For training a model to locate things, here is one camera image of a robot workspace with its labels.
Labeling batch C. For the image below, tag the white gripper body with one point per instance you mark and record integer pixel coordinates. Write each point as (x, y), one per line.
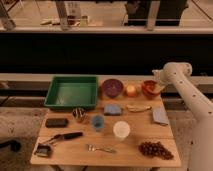
(160, 79)

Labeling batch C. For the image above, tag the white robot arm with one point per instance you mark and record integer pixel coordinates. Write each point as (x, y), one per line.
(201, 152)

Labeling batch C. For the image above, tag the red bowl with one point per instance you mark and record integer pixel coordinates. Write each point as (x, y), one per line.
(149, 89)

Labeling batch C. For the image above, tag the purple bowl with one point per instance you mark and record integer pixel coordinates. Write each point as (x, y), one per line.
(112, 87)

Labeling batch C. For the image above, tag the grey folded cloth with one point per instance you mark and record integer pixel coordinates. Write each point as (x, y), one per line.
(160, 116)

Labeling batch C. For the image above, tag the yellow banana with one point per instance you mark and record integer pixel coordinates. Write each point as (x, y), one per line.
(138, 108)

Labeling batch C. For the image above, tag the blue sponge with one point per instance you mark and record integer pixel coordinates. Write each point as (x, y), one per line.
(112, 110)

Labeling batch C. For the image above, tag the white plastic cup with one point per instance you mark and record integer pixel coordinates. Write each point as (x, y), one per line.
(121, 130)

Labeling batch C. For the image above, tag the bunch of dark grapes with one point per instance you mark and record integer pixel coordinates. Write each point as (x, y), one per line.
(155, 149)

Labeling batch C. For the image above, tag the blue plastic cup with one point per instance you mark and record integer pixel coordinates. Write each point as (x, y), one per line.
(98, 122)

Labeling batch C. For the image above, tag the green plastic tray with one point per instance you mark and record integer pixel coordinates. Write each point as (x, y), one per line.
(67, 93)

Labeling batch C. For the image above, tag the silver fork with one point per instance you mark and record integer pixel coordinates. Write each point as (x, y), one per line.
(91, 147)

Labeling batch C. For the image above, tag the black rectangular case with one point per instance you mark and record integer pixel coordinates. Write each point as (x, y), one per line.
(56, 122)

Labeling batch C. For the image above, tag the small black metal clip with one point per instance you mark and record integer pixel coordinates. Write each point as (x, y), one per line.
(43, 150)

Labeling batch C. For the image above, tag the black handled knife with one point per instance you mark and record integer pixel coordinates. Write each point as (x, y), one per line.
(66, 136)

